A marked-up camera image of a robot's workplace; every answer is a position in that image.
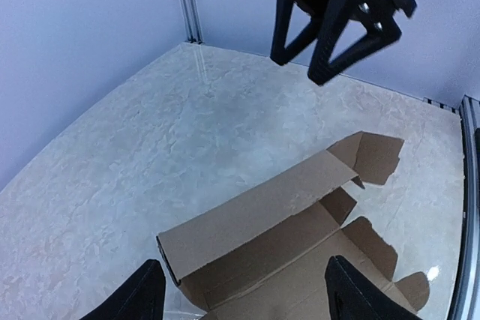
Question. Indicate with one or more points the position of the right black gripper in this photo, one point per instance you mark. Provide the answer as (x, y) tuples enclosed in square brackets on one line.
[(344, 31)]

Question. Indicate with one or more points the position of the brown cardboard paper box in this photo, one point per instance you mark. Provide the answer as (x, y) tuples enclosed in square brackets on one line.
[(264, 253)]

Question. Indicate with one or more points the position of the right aluminium side rail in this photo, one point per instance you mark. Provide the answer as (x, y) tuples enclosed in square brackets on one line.
[(465, 298)]

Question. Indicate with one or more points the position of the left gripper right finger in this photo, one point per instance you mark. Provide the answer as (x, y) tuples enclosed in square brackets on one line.
[(351, 295)]

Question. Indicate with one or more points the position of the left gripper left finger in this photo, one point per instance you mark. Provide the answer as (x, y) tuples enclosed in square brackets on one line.
[(140, 296)]

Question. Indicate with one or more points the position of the left aluminium frame post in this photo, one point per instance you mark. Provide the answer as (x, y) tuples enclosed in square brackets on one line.
[(192, 21)]

